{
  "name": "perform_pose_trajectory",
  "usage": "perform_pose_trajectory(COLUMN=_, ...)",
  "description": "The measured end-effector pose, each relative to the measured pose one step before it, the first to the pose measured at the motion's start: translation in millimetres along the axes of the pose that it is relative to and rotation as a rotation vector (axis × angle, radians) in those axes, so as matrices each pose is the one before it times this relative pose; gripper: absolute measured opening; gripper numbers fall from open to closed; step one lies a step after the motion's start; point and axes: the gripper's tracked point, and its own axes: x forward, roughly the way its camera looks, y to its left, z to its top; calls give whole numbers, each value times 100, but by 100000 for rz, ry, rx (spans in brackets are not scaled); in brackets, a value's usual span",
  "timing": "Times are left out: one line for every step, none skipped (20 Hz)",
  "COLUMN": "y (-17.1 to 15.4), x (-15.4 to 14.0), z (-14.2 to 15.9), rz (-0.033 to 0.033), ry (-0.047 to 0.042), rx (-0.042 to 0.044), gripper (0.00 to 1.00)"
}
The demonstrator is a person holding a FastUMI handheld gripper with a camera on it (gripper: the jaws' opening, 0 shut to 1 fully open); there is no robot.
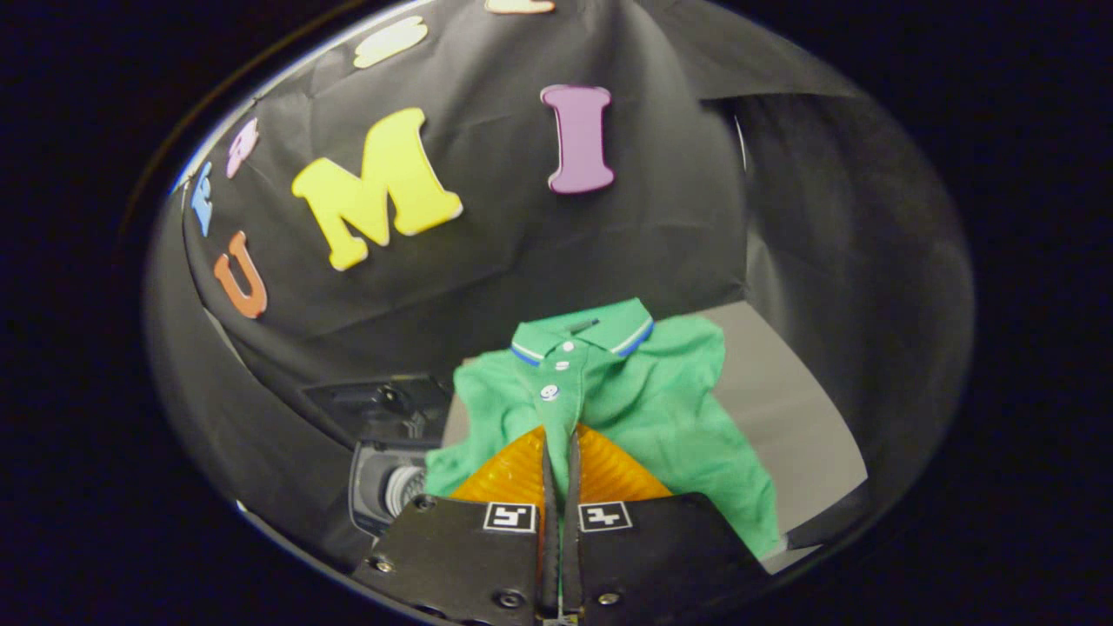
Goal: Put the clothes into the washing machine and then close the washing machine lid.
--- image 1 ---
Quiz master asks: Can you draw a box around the black backdrop cloth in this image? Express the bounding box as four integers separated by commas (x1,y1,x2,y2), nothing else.
143,0,975,566

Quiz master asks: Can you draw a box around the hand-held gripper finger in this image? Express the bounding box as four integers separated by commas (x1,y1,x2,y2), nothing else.
561,424,775,626
352,424,560,626

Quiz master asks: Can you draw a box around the beige cabinet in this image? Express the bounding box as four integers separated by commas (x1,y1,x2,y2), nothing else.
439,300,870,575

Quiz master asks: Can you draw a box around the green polo shirt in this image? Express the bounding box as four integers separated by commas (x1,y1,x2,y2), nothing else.
423,297,781,557

